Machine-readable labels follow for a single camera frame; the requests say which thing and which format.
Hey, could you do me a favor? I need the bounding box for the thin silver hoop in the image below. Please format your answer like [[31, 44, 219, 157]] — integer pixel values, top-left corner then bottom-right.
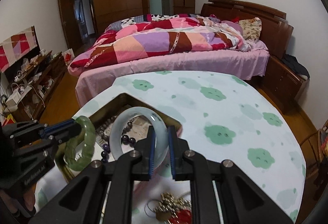
[[146, 199, 164, 220]]

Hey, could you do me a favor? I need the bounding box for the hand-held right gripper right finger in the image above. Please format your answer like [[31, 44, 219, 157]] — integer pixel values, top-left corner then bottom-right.
[[167, 125, 295, 224]]

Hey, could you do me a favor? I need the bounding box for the wooden television cabinet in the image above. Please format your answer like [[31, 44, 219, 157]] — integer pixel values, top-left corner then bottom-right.
[[5, 51, 67, 122]]

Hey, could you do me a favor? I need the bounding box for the white jade bangle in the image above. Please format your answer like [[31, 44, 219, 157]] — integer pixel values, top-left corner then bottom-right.
[[110, 107, 170, 163]]

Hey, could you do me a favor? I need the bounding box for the bed with patchwork quilt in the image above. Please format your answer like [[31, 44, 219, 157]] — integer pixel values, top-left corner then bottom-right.
[[75, 40, 271, 108]]

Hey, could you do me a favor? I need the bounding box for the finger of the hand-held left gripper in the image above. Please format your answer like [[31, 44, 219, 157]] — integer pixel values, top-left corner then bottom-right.
[[11, 125, 84, 161], [1, 119, 79, 141]]

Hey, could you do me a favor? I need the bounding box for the colourful patterned cushion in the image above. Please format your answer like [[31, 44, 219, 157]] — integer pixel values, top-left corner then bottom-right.
[[319, 129, 328, 161]]

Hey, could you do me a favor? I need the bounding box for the green jade bangle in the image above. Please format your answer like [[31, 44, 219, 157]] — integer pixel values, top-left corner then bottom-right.
[[63, 116, 96, 171]]

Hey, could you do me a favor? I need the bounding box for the person's left hand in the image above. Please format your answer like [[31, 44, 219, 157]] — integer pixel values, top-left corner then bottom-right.
[[0, 187, 27, 217]]

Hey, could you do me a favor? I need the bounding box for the wooden nightstand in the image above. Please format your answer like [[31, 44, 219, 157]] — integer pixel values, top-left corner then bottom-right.
[[266, 56, 308, 115]]

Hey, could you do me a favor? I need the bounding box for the gold bead bracelet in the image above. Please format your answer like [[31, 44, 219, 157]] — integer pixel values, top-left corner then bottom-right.
[[154, 193, 192, 222]]

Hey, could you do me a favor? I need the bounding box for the white cardboard box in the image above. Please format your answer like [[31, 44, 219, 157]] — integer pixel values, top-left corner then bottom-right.
[[6, 92, 25, 108]]

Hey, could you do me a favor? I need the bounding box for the lilac pillow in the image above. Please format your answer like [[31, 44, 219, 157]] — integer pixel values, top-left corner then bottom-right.
[[221, 20, 243, 35]]

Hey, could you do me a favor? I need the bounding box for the cloth covered television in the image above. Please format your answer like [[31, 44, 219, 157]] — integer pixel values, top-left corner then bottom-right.
[[0, 25, 41, 74]]

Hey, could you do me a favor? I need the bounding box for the brown bead bracelet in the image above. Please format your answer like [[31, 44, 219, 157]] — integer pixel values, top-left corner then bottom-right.
[[98, 116, 119, 148]]

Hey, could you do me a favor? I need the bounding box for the red knotted cord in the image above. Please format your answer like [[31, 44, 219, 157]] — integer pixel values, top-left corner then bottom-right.
[[168, 210, 193, 224]]

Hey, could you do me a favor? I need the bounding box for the white red paper bag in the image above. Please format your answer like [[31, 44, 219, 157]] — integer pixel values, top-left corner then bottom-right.
[[63, 48, 75, 66]]

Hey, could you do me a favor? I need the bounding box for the wooden bed headboard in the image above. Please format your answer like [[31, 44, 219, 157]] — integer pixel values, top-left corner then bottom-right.
[[200, 0, 294, 60]]

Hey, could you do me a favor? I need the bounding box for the printed paper sheet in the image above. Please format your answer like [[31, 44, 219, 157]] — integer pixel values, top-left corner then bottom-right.
[[95, 115, 151, 163]]

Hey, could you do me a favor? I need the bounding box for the metal tin box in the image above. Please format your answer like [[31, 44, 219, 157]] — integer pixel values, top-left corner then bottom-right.
[[55, 92, 191, 195]]

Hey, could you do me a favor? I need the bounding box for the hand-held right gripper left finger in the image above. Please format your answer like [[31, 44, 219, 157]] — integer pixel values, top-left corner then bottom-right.
[[27, 125, 157, 224]]

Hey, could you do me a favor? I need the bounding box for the floral pillow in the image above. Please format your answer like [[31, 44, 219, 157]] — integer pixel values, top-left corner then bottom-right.
[[238, 17, 262, 41]]

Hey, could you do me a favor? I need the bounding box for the dark clothes pile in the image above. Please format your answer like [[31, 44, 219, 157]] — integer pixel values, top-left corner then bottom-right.
[[281, 53, 310, 78]]

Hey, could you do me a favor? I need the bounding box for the patchwork quilt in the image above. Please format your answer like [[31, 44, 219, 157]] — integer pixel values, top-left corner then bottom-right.
[[68, 13, 257, 76]]

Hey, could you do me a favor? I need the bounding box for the brown wooden wardrobe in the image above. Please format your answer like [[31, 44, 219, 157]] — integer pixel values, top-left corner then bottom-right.
[[57, 0, 196, 44]]

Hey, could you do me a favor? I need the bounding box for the dark purple bead bracelet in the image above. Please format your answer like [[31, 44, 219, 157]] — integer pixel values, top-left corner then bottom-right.
[[101, 118, 137, 163]]

